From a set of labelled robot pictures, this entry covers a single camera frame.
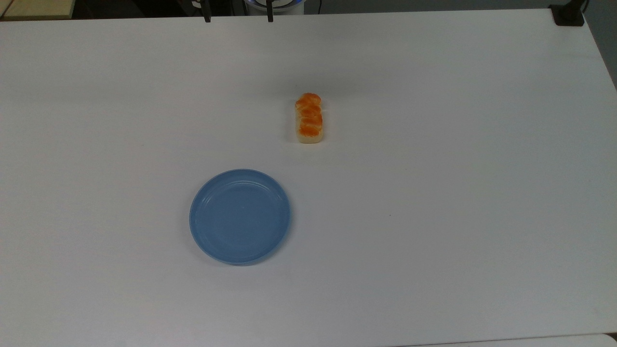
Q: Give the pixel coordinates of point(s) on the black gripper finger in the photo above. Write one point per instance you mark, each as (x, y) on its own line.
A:
(270, 12)
(207, 12)

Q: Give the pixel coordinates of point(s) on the orange glazed bread loaf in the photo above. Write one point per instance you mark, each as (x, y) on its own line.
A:
(309, 120)

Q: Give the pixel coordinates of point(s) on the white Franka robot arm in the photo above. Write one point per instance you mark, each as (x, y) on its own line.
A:
(284, 6)

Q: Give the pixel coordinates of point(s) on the blue round plate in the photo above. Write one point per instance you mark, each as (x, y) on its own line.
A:
(240, 217)

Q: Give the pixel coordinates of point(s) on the beige wooden board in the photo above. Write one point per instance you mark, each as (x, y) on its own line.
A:
(33, 8)

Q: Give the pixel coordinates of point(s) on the black table clamp mount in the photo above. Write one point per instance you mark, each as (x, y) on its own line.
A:
(569, 17)

